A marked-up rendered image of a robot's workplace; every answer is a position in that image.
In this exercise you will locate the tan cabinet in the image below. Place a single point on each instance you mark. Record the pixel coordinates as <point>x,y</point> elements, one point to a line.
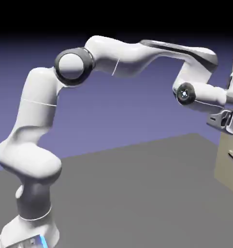
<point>224,166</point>

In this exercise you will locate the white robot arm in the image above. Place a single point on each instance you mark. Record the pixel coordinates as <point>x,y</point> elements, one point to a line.
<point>37,108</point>

